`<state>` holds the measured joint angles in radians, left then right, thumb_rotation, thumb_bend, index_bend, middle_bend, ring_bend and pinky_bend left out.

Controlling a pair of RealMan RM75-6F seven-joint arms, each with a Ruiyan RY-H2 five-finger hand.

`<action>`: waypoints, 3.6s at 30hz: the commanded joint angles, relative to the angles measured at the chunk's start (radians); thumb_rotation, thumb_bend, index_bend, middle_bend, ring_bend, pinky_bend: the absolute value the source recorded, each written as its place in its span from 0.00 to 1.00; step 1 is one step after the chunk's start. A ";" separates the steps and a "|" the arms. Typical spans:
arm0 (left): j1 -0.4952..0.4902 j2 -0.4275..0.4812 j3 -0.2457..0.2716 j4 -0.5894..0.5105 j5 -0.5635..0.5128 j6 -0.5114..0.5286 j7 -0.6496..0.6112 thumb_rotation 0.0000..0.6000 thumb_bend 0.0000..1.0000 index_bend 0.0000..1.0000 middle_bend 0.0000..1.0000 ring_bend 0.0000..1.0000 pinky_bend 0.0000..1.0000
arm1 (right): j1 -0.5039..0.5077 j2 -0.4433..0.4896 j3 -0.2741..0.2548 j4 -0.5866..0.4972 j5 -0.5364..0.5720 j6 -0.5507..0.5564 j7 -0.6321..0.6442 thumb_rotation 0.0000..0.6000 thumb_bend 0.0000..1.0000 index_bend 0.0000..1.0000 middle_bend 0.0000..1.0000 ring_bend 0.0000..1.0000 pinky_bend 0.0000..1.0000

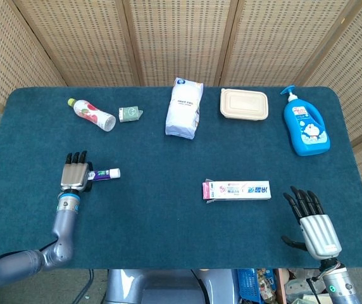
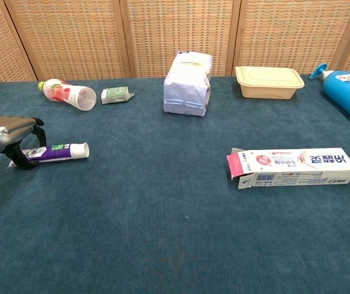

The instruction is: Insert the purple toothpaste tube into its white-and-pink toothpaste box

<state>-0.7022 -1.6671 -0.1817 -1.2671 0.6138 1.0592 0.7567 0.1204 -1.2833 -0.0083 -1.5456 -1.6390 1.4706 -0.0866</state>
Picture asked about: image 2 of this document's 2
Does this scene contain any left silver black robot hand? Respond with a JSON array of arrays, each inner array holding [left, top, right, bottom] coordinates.
[[0, 115, 47, 170]]

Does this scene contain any purple toothpaste tube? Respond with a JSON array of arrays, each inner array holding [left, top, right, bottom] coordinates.
[[7, 142, 90, 168]]

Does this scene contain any white pink toothpaste box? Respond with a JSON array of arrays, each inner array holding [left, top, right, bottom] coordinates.
[[226, 147, 350, 190]]

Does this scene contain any plastic bottle pink label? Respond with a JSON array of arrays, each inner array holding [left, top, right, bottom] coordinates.
[[37, 78, 97, 111]]

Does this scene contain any small green carton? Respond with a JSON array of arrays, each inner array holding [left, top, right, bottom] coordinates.
[[101, 86, 135, 105]]

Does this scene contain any woven bamboo folding screen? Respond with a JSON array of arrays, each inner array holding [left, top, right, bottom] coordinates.
[[0, 0, 350, 84]]

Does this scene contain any teal table mat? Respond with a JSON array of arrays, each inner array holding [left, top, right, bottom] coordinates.
[[0, 73, 350, 294]]

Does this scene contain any white paper bag package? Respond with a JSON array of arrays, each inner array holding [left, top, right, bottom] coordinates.
[[163, 50, 212, 117]]

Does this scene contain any beige lidded food container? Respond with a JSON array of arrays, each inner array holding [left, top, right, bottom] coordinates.
[[235, 66, 305, 100]]

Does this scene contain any blue pump lotion bottle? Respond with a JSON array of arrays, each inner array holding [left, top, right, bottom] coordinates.
[[310, 63, 350, 129]]

